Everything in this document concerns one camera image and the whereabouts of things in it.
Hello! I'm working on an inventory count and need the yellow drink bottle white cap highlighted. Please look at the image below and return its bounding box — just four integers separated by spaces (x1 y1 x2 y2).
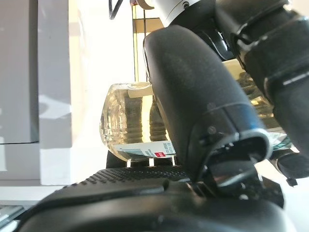
99 59 292 161

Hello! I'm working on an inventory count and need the white counter cabinet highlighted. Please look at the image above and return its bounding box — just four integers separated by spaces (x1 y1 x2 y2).
0 0 136 187

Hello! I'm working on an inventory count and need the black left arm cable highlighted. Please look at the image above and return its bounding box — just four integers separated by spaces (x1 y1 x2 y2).
108 0 124 20

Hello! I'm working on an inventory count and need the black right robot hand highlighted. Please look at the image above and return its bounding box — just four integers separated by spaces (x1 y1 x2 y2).
18 25 294 232

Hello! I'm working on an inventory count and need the tall white cabinet panel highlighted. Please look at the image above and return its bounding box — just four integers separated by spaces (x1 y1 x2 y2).
0 143 42 181

